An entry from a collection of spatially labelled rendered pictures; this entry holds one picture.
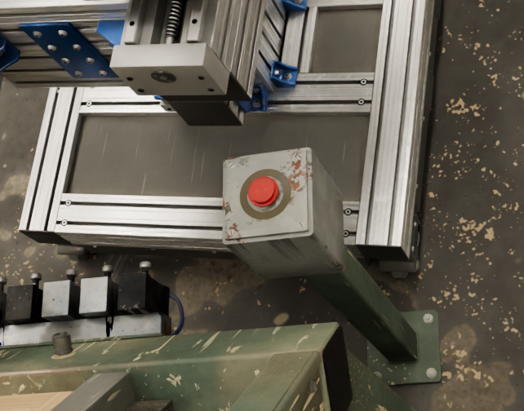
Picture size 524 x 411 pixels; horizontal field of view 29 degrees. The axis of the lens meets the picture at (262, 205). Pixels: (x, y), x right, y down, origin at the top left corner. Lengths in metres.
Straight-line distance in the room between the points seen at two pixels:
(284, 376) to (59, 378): 0.34
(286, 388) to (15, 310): 0.59
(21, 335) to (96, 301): 0.14
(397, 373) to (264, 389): 1.03
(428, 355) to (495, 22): 0.77
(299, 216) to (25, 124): 1.52
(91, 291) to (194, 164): 0.71
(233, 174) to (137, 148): 0.96
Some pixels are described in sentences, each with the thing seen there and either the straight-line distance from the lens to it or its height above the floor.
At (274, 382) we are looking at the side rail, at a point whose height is 1.00.
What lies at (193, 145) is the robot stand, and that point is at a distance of 2.20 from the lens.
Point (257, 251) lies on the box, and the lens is 1.31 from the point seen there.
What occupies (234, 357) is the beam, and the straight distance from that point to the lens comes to 1.27.
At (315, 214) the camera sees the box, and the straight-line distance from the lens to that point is 1.28.
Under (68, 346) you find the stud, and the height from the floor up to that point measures 0.86.
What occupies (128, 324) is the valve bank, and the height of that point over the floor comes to 0.74.
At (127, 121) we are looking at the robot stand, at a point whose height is 0.21.
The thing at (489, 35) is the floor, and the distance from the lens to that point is 2.38.
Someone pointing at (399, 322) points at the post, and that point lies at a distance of 1.96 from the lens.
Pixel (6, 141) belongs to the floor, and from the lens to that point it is 2.70.
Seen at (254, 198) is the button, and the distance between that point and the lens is 1.27.
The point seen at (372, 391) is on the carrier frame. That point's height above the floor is 0.60.
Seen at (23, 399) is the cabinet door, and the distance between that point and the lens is 1.38.
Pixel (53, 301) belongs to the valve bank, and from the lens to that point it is 1.56.
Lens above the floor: 2.07
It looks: 63 degrees down
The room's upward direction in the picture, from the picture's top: 43 degrees counter-clockwise
